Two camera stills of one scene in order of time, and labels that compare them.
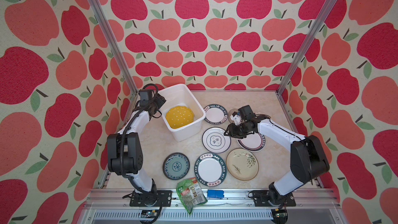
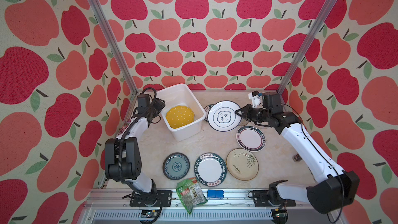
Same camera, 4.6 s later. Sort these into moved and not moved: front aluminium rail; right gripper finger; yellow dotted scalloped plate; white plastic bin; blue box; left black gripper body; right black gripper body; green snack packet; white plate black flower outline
Moved: white plate black flower outline; right black gripper body; right gripper finger
Not moved: green snack packet; blue box; left black gripper body; white plastic bin; yellow dotted scalloped plate; front aluminium rail
